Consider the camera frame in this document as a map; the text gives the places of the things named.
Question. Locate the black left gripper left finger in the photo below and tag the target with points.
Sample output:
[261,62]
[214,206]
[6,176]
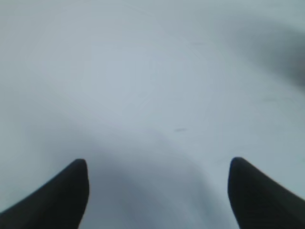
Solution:
[58,204]

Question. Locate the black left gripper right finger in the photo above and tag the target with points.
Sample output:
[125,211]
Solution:
[258,202]

